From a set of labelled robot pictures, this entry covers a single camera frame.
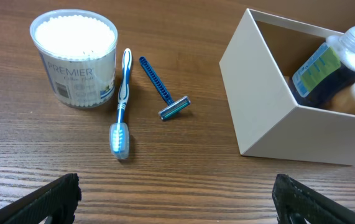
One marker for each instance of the clear cotton swab tub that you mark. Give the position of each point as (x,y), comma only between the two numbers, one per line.
(78,51)

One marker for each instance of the dark mouthwash spray bottle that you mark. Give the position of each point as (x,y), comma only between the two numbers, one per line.
(330,69)

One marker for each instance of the blue white toothbrush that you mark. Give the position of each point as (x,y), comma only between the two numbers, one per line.
(118,133)

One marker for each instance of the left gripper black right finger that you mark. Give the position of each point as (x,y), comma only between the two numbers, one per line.
(297,203)

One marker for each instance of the beige open cardboard box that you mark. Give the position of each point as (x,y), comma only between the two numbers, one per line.
(268,121)

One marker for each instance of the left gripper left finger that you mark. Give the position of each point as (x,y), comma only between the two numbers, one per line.
(53,203)

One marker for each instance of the blue disposable razor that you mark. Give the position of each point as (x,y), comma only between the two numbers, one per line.
(173,107)

